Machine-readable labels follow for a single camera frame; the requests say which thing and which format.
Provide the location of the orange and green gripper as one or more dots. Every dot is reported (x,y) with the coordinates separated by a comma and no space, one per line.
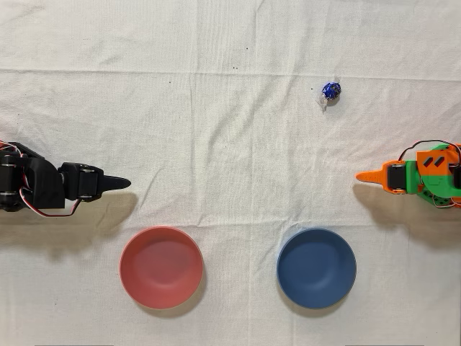
(395,177)

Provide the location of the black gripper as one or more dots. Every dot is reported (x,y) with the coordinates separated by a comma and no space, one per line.
(87,182)

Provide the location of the blue candy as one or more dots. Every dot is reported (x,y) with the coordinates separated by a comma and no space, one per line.
(331,91)

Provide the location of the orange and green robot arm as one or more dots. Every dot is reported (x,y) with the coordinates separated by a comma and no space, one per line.
(436,169)

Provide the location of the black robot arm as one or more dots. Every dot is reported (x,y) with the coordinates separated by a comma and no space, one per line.
(43,184)

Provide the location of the pink bowl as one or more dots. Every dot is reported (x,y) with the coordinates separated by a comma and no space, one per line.
(161,268)

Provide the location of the blue bowl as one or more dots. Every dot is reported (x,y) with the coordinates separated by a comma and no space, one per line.
(317,268)

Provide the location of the white tablecloth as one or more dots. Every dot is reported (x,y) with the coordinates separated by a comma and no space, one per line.
(230,144)

